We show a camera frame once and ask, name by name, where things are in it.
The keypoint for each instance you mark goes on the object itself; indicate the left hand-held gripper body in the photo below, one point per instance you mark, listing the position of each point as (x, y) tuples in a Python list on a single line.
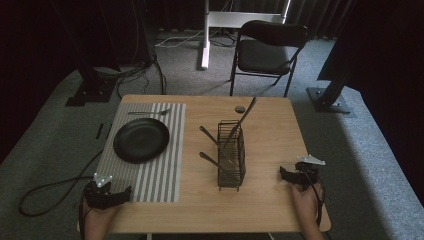
[(98, 196)]

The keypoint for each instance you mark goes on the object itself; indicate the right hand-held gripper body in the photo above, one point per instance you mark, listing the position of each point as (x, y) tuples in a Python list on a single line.
[(306, 173)]

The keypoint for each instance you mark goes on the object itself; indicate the person's right hand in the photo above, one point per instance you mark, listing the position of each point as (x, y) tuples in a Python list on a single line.
[(305, 203)]

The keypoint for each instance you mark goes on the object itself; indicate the grey striped placemat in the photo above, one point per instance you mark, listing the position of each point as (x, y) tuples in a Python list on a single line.
[(156, 180)]

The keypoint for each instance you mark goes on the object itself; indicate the black round plate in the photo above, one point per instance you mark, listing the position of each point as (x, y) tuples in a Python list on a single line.
[(141, 140)]

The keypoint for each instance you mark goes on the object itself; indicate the black tape strip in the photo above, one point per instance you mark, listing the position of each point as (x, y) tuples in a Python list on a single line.
[(99, 130), (108, 129)]

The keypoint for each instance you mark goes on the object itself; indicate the dark cutlery piece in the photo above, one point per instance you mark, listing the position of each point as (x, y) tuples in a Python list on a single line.
[(208, 133), (210, 159)]

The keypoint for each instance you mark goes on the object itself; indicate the small dark round object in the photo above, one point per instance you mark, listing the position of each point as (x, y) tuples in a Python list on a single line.
[(240, 109)]

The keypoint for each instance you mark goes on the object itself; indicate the silver fork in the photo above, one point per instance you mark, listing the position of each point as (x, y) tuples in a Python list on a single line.
[(150, 112)]

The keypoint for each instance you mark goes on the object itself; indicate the black folding chair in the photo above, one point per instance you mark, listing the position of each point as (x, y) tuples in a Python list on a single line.
[(263, 55)]

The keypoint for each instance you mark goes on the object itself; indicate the dark curtain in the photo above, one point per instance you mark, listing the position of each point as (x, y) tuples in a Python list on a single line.
[(386, 43)]

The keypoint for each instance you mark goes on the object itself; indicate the black stand with base plate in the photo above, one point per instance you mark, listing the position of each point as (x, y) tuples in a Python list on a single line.
[(91, 90), (330, 98)]

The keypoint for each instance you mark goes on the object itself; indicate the white metal stand frame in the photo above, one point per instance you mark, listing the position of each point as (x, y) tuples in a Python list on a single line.
[(213, 20)]

